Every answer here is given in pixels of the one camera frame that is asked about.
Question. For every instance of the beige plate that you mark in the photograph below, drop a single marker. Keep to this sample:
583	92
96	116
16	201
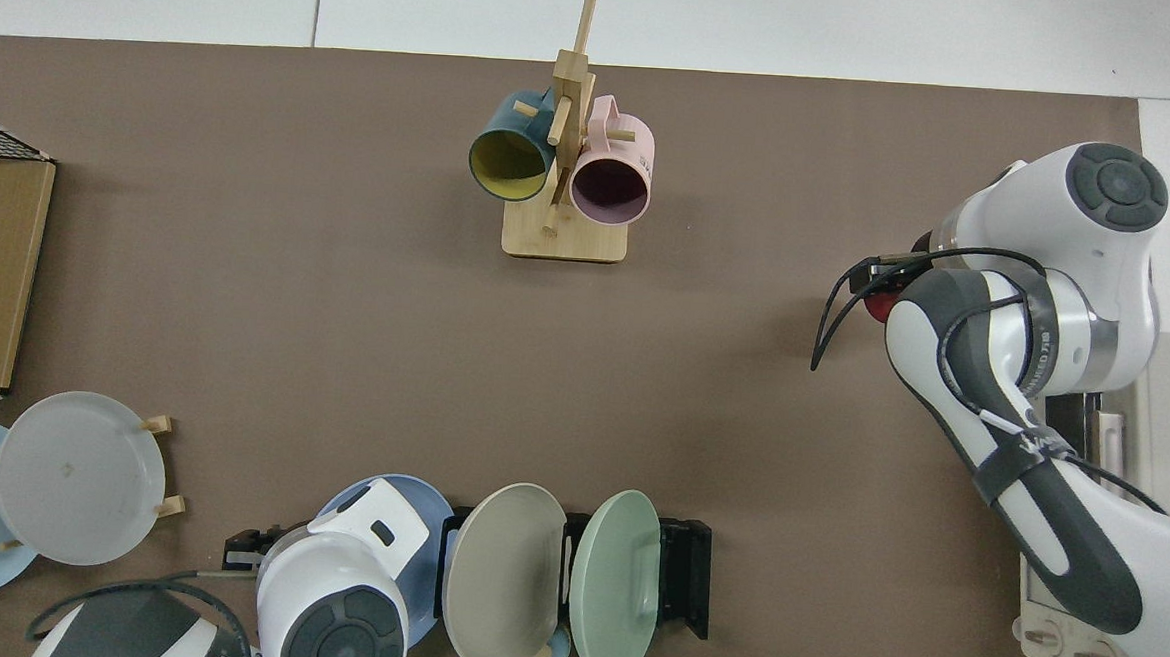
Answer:
501	585

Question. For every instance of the black dish rack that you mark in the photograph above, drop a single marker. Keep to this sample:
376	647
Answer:
684	574

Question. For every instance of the dark blue cup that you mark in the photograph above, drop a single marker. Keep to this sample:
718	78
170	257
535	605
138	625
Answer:
508	164

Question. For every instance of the red yellow apple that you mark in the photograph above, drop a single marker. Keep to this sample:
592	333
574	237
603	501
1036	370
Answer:
877	309

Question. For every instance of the grey plate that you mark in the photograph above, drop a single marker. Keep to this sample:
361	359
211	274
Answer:
76	477

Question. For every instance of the pale green plate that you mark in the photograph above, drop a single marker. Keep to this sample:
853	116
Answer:
616	591

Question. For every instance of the brown table cloth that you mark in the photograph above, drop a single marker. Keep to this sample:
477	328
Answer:
343	356

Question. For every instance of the pink cup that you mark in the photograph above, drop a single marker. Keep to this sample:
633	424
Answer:
607	194

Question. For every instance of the wooden cup stand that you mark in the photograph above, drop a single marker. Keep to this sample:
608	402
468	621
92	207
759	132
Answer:
565	237

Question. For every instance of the wooden plate rack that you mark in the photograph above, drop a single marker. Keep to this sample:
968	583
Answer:
175	507

